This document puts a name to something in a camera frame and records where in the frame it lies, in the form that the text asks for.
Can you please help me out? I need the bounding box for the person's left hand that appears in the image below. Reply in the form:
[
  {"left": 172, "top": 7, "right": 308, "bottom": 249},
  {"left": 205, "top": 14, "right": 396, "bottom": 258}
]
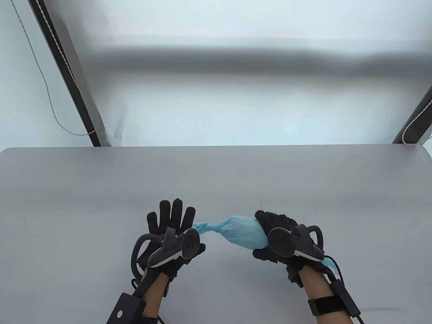
[{"left": 137, "top": 198, "right": 206, "bottom": 282}]

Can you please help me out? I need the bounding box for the person's right hand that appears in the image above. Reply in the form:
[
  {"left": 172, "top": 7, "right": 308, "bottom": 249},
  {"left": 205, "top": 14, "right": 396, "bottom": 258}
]
[{"left": 252, "top": 210, "right": 334, "bottom": 287}]

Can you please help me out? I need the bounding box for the light blue gift wrapping paper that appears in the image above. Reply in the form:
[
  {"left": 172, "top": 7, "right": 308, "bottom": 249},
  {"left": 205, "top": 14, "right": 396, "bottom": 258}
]
[{"left": 192, "top": 215, "right": 338, "bottom": 271}]

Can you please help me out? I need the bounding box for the person's right forearm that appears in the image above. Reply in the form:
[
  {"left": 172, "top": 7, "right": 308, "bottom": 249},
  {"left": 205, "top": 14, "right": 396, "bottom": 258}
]
[{"left": 299, "top": 267, "right": 338, "bottom": 316}]

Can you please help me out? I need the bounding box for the person's left forearm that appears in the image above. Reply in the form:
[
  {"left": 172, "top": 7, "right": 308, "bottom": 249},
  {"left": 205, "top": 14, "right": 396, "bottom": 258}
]
[{"left": 142, "top": 272, "right": 171, "bottom": 318}]

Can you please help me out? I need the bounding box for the black and white controller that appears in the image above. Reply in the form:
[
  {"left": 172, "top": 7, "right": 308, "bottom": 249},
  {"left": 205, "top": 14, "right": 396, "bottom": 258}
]
[
  {"left": 130, "top": 227, "right": 201, "bottom": 280},
  {"left": 268, "top": 225, "right": 324, "bottom": 262}
]

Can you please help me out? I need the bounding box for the black wrist sensor box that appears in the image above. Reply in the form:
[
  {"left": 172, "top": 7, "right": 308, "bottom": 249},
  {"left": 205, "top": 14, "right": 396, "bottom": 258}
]
[
  {"left": 330, "top": 280, "right": 361, "bottom": 318},
  {"left": 106, "top": 293, "right": 147, "bottom": 324}
]

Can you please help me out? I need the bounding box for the black cable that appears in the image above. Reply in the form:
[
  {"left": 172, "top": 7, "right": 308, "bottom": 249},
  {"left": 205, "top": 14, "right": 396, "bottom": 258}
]
[{"left": 324, "top": 256, "right": 366, "bottom": 324}]

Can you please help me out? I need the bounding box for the black wrist strap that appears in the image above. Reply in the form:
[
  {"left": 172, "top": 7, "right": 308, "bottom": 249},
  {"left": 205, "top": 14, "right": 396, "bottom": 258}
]
[{"left": 307, "top": 295, "right": 347, "bottom": 317}]

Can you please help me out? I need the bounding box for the white twisted cord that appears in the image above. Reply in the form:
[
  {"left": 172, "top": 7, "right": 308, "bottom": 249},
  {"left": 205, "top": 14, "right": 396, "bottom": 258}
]
[
  {"left": 403, "top": 100, "right": 432, "bottom": 144},
  {"left": 10, "top": 0, "right": 96, "bottom": 136}
]

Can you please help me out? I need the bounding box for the dark metal frame pole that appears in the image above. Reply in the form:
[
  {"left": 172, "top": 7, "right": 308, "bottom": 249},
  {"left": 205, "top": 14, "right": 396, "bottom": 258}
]
[
  {"left": 393, "top": 86, "right": 432, "bottom": 144},
  {"left": 28, "top": 0, "right": 112, "bottom": 147}
]

